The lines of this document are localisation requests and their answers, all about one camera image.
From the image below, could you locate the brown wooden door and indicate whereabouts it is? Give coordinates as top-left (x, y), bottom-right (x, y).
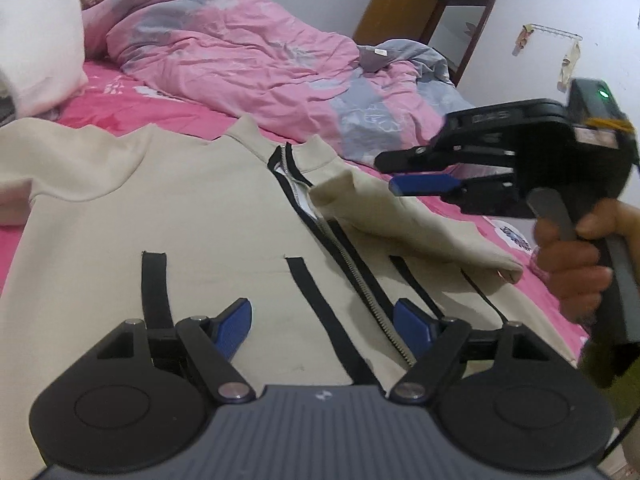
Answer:
top-left (351, 0), bottom-right (502, 87)

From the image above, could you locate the beige zip jacket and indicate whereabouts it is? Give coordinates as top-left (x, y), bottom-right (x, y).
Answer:
top-left (0, 114), bottom-right (587, 467)

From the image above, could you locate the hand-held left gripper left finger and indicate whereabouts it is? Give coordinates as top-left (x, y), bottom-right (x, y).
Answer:
top-left (96, 297), bottom-right (253, 404)

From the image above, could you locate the person's right hand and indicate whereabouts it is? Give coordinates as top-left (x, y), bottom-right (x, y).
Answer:
top-left (532, 198), bottom-right (638, 325)

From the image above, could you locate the pink grey floral duvet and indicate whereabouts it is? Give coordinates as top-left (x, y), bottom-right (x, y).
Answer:
top-left (81, 0), bottom-right (477, 172)

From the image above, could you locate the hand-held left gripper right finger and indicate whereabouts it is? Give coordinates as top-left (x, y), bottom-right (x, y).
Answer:
top-left (391, 298), bottom-right (552, 405)

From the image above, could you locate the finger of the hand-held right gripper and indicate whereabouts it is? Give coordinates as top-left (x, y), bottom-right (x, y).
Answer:
top-left (388, 173), bottom-right (467, 198)
top-left (374, 145), bottom-right (452, 172)

